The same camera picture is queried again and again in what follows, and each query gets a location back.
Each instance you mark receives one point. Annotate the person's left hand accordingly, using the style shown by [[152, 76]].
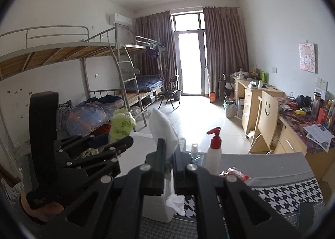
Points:
[[44, 210]]

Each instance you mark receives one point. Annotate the wooden desk row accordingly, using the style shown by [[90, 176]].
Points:
[[293, 139]]

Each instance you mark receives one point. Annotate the white air conditioner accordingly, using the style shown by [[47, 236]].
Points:
[[120, 18]]

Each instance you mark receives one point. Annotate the red carton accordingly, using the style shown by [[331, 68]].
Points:
[[322, 114]]

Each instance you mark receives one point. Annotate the light wooden desk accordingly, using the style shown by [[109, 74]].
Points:
[[251, 97]]

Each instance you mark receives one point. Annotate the row of toiletry bottles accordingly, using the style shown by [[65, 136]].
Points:
[[330, 115]]

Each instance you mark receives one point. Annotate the orange box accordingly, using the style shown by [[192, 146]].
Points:
[[213, 97]]

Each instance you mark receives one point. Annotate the hanging dark clothes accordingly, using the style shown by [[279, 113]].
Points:
[[154, 51]]

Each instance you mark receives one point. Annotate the white trash bin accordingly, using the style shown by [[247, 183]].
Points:
[[230, 109]]

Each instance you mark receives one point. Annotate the printed paper sheets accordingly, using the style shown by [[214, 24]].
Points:
[[318, 135]]

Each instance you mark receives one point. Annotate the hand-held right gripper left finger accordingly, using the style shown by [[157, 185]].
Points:
[[156, 168]]

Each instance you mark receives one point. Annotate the white foam sheet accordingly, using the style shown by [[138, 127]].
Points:
[[163, 126]]

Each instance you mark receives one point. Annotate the blue plaid quilt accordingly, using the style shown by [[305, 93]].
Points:
[[86, 113]]

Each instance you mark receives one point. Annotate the houndstooth patterned blanket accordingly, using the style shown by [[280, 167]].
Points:
[[288, 194]]

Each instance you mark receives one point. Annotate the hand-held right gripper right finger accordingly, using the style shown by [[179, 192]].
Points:
[[183, 170]]

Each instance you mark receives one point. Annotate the green box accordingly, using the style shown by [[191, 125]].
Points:
[[263, 76]]

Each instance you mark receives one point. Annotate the white pump bottle red top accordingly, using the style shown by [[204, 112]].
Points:
[[213, 155]]

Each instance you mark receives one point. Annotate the clear water bottle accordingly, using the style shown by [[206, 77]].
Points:
[[316, 102]]

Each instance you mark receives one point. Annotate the small clear spray bottle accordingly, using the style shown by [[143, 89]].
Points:
[[195, 155]]

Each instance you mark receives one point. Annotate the yellow-green soft packet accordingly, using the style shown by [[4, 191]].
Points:
[[121, 123]]

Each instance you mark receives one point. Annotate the wooden chair smiley face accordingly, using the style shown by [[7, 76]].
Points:
[[267, 108]]

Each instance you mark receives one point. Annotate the red snack wrapper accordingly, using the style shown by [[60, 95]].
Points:
[[235, 173]]

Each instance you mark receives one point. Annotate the white tissue wad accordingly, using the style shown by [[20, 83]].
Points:
[[175, 202]]

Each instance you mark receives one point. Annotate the white foam box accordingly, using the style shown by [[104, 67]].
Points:
[[157, 210]]

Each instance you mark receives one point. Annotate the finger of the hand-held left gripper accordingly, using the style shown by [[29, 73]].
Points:
[[99, 140], [123, 144]]

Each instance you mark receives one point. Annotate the grey metal bunk bed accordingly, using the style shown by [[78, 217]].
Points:
[[52, 53], [146, 89]]

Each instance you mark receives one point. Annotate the black folding chair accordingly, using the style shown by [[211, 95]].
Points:
[[170, 92]]

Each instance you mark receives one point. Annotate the blue checked mattress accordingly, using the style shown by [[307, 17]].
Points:
[[146, 81]]

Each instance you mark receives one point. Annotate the brown curtain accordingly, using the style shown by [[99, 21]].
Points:
[[154, 29], [225, 45]]

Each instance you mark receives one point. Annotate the white wall switch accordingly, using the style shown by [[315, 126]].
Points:
[[321, 83]]

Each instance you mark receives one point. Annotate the glass balcony door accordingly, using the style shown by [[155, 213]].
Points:
[[189, 60]]

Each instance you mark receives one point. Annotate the wall poster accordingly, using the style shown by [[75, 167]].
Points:
[[308, 58]]

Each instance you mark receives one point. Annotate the black headphones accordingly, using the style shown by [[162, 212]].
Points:
[[303, 100]]

